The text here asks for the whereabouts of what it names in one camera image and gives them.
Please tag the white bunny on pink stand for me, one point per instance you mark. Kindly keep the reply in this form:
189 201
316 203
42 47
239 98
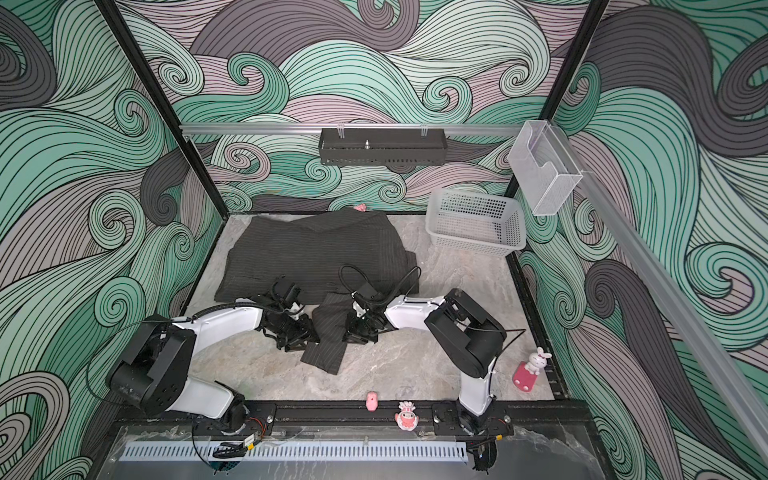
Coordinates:
529 371

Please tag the aluminium rear rail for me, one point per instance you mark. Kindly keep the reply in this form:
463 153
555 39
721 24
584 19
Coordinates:
274 128

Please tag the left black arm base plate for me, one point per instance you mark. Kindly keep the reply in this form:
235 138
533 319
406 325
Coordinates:
250 417

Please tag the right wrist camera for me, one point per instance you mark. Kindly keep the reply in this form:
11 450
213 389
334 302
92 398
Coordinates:
360 311

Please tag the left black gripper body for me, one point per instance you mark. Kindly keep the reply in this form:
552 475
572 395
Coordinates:
292 332

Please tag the pink white doll figure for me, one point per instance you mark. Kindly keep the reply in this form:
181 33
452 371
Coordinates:
406 418

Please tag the small pink front toy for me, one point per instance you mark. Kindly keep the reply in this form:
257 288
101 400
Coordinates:
371 401

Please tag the dark grey striped shirt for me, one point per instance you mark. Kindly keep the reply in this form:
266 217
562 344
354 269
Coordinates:
327 256

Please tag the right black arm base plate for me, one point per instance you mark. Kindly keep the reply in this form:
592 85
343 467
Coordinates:
450 418

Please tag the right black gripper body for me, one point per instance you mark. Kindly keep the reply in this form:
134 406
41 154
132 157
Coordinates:
360 329

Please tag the clear plastic wall holder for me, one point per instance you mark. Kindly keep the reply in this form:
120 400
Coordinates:
545 166

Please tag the white plastic mesh basket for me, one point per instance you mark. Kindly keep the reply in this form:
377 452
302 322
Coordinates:
478 223

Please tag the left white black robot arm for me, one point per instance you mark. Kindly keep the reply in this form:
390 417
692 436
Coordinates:
153 371

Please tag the white slotted cable duct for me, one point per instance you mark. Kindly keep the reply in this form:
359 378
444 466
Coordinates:
345 451

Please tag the black perforated wall shelf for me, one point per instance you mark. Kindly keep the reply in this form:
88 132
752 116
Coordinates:
390 148

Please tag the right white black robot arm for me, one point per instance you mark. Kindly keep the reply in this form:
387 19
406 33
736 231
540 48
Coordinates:
472 338

